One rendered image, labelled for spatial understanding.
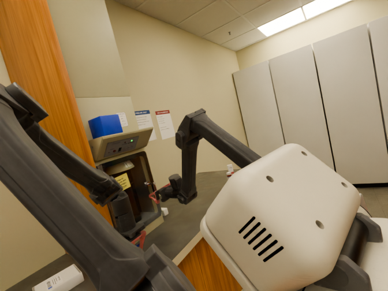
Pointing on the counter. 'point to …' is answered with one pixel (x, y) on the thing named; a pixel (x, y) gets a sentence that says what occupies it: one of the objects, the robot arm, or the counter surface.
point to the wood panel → (44, 75)
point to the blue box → (105, 126)
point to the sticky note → (123, 181)
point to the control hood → (97, 148)
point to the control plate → (120, 146)
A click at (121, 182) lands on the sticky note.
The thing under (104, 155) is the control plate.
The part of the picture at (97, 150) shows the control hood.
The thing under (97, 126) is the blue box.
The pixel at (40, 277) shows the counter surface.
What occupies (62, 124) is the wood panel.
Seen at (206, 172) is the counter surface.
